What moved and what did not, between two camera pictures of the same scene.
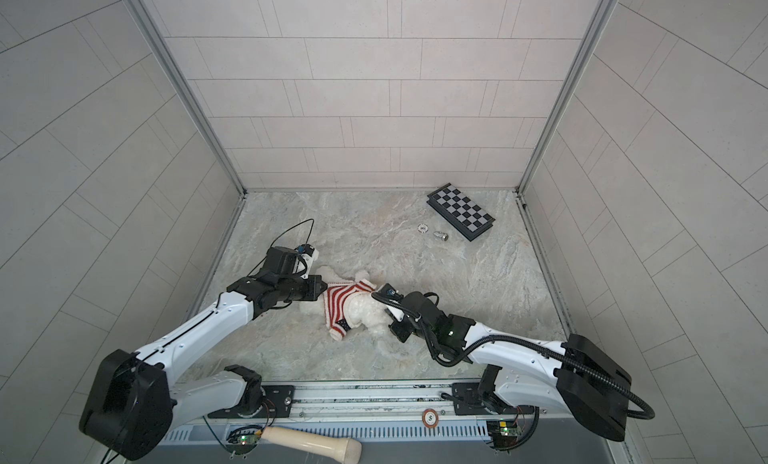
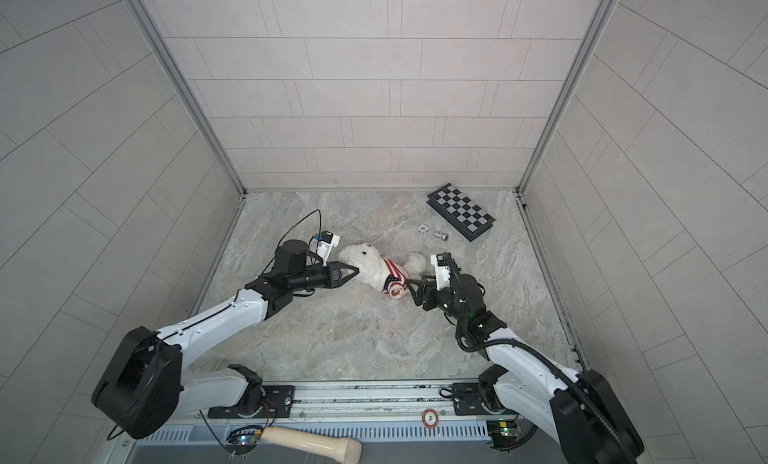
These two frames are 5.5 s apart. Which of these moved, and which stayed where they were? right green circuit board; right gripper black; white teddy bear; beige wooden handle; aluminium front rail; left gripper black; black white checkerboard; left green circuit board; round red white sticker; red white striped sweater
Moved: right gripper black; left gripper black; red white striped sweater; white teddy bear
Stayed: beige wooden handle; round red white sticker; left green circuit board; right green circuit board; black white checkerboard; aluminium front rail
